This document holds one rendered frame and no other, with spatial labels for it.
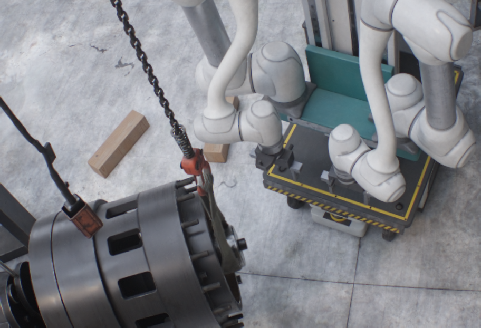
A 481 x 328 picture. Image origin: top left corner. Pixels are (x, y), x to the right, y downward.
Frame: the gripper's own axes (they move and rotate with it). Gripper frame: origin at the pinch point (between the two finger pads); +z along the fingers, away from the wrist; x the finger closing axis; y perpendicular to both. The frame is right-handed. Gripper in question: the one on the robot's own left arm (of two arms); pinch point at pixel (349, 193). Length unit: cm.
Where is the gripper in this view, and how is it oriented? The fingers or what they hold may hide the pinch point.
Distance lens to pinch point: 213.8
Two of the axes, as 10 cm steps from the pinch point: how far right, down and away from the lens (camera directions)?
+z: 2.1, 5.6, 8.0
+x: 8.6, 2.8, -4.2
